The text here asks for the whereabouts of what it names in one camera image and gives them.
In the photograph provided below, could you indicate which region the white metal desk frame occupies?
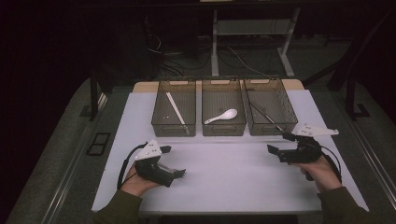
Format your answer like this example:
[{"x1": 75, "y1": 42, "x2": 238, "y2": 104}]
[{"x1": 210, "y1": 7, "x2": 302, "y2": 79}]

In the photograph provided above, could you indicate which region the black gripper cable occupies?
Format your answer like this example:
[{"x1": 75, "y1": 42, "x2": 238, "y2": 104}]
[
  {"x1": 319, "y1": 145, "x2": 343, "y2": 185},
  {"x1": 117, "y1": 142, "x2": 148, "y2": 190}
]

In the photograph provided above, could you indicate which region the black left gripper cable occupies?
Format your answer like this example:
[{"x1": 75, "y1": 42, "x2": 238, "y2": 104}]
[{"x1": 117, "y1": 142, "x2": 148, "y2": 190}]

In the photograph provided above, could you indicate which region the white table cover sheet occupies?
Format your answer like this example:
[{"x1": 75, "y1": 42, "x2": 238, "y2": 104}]
[{"x1": 91, "y1": 89, "x2": 370, "y2": 215}]

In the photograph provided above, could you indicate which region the white floor cable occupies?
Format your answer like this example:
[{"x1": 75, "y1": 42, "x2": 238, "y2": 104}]
[{"x1": 226, "y1": 46, "x2": 269, "y2": 77}]

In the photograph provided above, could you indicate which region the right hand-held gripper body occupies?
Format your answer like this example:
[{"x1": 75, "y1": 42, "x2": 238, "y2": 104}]
[{"x1": 277, "y1": 122, "x2": 340, "y2": 165}]

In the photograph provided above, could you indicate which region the person's left hand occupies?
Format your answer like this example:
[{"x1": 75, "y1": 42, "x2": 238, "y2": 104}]
[{"x1": 120, "y1": 163, "x2": 161, "y2": 199}]

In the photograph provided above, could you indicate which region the white ceramic spoon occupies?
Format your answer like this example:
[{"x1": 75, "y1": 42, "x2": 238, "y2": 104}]
[{"x1": 203, "y1": 108, "x2": 238, "y2": 126}]

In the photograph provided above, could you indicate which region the metal fork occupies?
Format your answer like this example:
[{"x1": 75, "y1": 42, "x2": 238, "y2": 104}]
[{"x1": 248, "y1": 100, "x2": 285, "y2": 133}]

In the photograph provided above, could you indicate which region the smoky clear plastic bin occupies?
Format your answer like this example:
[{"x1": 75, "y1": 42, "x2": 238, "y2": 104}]
[
  {"x1": 150, "y1": 77, "x2": 198, "y2": 138},
  {"x1": 243, "y1": 77, "x2": 299, "y2": 137},
  {"x1": 201, "y1": 77, "x2": 248, "y2": 137}
]

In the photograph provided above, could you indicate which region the dark metal stand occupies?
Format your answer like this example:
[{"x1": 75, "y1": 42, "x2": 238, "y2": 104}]
[{"x1": 345, "y1": 76, "x2": 372, "y2": 121}]

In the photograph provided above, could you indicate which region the person's right hand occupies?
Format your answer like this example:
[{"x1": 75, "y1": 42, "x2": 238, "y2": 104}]
[{"x1": 294, "y1": 154, "x2": 343, "y2": 193}]

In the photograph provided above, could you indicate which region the bundle of black floor cables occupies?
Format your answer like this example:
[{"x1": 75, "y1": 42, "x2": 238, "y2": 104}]
[{"x1": 144, "y1": 17, "x2": 213, "y2": 78}]

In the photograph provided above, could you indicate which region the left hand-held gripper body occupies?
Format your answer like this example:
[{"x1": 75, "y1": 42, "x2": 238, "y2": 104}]
[{"x1": 134, "y1": 138, "x2": 177, "y2": 189}]

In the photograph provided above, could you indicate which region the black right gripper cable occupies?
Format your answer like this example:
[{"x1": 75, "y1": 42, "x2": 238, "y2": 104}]
[{"x1": 319, "y1": 145, "x2": 343, "y2": 185}]

